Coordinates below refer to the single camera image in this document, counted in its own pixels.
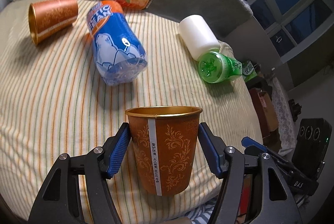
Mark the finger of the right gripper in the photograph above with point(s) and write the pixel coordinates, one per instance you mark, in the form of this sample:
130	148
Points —
248	142

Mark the blue plastic bottle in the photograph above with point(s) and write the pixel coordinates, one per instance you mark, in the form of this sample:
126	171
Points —
118	54

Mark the striped blue white trousers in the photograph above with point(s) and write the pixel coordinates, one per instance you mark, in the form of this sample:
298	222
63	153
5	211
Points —
202	213

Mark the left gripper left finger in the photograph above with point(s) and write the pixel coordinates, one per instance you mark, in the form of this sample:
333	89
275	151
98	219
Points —
59	198

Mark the green paper shopping bag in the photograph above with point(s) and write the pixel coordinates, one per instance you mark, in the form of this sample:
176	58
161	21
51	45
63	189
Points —
250	70

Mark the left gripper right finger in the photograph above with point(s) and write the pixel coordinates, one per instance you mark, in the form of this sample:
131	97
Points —
270	199

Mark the white plastic jar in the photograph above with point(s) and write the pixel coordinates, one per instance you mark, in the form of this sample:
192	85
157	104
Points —
197	36

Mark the orange patterned paper cup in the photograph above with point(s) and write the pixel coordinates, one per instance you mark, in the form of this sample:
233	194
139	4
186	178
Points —
164	140

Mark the green tea bottle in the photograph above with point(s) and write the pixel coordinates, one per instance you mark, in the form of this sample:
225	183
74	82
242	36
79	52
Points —
214	67

